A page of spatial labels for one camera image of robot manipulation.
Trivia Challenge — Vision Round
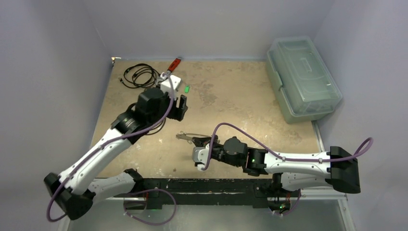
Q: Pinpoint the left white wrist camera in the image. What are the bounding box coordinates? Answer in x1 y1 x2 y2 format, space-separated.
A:
157 72 182 94

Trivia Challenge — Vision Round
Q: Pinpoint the red handled adjustable wrench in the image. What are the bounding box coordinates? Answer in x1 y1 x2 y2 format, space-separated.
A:
164 57 182 76

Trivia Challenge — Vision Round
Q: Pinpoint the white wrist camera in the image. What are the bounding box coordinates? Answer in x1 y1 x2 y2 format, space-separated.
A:
157 72 182 94
192 145 209 171

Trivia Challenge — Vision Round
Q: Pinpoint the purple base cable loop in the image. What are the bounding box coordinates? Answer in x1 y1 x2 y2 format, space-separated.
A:
123 188 178 226

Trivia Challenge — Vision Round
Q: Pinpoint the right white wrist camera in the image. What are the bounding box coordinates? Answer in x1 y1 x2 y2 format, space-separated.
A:
192 145 209 171

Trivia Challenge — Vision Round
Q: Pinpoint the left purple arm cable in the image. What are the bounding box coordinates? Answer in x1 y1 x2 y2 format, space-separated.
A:
46 74 175 223

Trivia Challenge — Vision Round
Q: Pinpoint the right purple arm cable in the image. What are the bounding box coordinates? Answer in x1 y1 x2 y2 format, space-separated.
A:
201 122 374 171

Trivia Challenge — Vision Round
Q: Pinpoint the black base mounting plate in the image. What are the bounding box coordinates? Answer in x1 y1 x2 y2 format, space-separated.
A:
127 178 302 210

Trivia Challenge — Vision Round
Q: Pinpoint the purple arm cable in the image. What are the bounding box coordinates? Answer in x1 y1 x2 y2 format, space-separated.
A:
46 74 175 223
201 122 374 171

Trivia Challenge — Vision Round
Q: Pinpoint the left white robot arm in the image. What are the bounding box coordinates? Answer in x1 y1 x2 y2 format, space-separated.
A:
44 88 188 222

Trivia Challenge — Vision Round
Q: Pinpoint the aluminium frame rail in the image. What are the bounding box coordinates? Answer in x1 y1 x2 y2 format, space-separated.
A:
59 121 348 231

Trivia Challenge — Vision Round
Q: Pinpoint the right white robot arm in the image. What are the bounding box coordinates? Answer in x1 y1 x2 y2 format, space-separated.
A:
191 137 361 196

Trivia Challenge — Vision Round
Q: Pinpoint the translucent green plastic toolbox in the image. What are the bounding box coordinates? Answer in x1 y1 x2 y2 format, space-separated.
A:
266 36 343 124

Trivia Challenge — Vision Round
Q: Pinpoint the coiled black cable far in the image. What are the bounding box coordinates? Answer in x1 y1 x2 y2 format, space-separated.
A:
118 63 162 89

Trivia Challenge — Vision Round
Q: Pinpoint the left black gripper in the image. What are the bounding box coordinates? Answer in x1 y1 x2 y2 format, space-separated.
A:
148 90 187 126

